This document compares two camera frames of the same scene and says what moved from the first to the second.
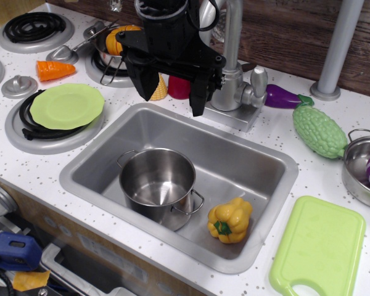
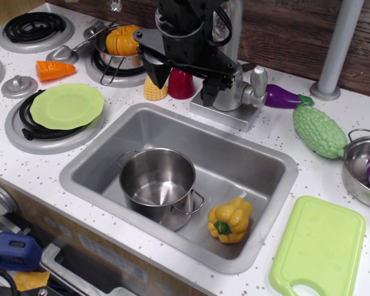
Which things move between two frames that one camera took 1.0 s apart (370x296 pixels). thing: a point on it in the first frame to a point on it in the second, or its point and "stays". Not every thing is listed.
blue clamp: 14,252 stays
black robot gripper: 171,37 to 191,31
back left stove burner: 35,32 stays
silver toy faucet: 236,104 stays
